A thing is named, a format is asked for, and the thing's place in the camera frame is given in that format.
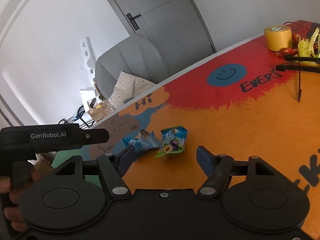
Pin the white perforated foam board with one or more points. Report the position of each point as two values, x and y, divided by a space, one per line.
89 93

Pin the colourful cartoon table mat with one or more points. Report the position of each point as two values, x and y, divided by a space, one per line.
233 103

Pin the open cardboard box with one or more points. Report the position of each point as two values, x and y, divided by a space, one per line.
43 166

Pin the black door handle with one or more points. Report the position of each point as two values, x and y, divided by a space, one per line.
132 20

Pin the yellow crumpled wrapper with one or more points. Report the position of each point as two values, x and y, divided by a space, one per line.
309 47

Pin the blue green plum packet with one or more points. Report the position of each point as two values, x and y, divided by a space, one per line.
173 141

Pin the black shoe rack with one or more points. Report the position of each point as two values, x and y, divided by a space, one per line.
78 118

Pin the SF cardboard shipping box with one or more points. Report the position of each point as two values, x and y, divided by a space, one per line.
101 110

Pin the grey padded chair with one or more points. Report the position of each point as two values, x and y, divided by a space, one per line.
135 55

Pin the dotted beige cushion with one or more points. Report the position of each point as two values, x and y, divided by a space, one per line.
127 87

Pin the blue candy packet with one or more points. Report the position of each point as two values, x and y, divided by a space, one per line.
144 142

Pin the black folding stand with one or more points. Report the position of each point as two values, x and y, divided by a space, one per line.
299 64

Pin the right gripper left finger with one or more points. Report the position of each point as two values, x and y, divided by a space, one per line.
112 168

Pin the person's left hand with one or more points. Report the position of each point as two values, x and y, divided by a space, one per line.
26 175

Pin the grey door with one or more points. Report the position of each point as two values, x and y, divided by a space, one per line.
175 27

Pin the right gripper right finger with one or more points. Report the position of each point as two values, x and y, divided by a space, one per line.
217 168

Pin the yellow tape roll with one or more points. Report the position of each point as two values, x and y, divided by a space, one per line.
278 37

